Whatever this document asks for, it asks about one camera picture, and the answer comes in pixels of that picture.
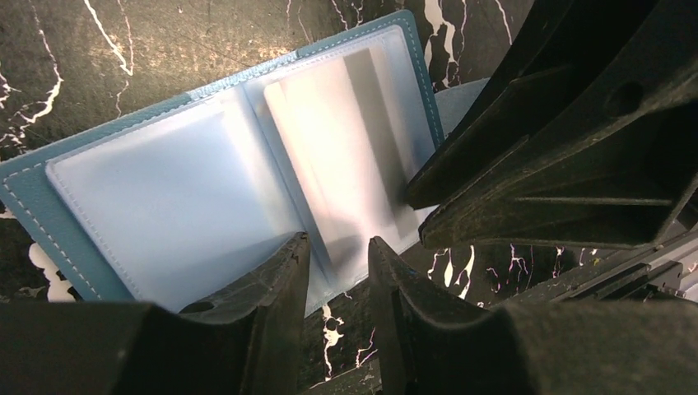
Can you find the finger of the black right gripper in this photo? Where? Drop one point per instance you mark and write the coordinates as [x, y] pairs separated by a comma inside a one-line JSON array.
[[612, 170], [561, 49]]

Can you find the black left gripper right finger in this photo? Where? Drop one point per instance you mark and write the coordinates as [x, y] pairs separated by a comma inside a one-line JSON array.
[[431, 342]]

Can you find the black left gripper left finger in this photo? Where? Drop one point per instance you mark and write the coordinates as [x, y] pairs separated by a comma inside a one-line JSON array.
[[243, 339]]

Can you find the blue leather card holder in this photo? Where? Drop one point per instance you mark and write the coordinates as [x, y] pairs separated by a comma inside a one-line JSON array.
[[175, 201]]

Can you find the aluminium frame rail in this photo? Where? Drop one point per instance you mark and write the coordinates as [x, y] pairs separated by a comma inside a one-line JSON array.
[[638, 274]]

